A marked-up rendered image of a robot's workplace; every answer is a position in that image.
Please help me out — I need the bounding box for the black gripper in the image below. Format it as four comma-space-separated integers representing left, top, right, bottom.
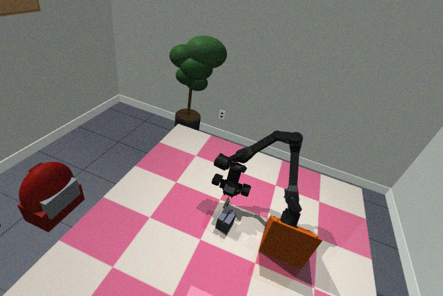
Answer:
212, 173, 251, 197

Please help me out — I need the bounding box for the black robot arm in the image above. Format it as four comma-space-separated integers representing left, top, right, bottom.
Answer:
213, 131, 303, 228

